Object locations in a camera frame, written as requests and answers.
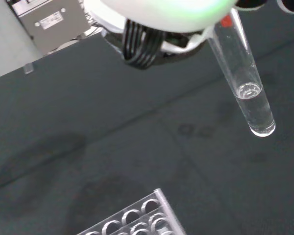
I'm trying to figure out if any grey metal box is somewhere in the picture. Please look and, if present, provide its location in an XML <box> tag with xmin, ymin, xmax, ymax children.
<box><xmin>5</xmin><ymin>0</ymin><xmax>89</xmax><ymax>57</ymax></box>

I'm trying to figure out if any clear plastic test tube rack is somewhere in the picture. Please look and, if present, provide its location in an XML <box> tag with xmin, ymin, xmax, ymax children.
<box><xmin>75</xmin><ymin>188</ymin><xmax>187</xmax><ymax>235</ymax></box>

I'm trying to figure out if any black bench cloth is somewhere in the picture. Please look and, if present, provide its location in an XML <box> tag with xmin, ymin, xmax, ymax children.
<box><xmin>0</xmin><ymin>2</ymin><xmax>294</xmax><ymax>235</ymax></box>

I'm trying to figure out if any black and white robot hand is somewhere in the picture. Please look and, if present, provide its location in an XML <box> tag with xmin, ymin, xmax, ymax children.
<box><xmin>83</xmin><ymin>0</ymin><xmax>294</xmax><ymax>71</ymax></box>

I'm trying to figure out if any clear cloth clip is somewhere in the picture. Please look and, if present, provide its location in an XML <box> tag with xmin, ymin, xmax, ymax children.
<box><xmin>23</xmin><ymin>62</ymin><xmax>35</xmax><ymax>74</ymax></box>

